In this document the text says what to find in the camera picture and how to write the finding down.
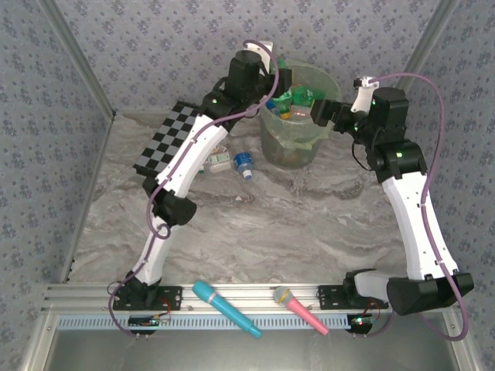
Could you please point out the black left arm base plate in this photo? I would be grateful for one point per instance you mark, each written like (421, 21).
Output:
(172, 297)

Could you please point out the folded black grey chessboard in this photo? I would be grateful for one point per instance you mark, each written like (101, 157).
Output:
(166, 143)

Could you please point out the blue toy microphone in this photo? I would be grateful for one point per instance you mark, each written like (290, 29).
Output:
(220, 305)

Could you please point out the aluminium mounting rail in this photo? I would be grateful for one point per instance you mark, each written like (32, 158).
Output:
(247, 290)

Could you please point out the small clear bottle blue label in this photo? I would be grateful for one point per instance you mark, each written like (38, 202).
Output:
(243, 160)

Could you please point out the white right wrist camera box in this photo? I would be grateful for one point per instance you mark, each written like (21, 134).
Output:
(363, 98)

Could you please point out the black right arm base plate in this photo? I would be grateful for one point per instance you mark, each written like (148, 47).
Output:
(328, 297)

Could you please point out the bin with green liner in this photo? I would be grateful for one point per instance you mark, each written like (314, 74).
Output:
(294, 154)

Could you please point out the small circuit board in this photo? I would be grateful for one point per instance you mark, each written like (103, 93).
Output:
(361, 320)
(143, 320)

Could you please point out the aluminium table edge rail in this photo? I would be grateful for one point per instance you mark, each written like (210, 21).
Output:
(101, 154)

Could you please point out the green bottle yellow cap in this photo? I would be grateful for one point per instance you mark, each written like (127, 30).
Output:
(283, 63)
(303, 94)

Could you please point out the grey metal panel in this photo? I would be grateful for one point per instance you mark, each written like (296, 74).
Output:
(247, 353)

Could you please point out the clear bottle red cap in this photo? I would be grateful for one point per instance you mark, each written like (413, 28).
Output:
(301, 113)

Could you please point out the pink toy microphone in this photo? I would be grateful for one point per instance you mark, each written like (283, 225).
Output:
(301, 311)

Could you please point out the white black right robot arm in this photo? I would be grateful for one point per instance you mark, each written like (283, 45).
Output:
(417, 232)

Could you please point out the aluminium frame post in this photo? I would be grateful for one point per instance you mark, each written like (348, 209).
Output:
(429, 38)
(69, 38)

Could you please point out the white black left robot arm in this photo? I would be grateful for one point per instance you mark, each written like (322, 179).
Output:
(193, 150)

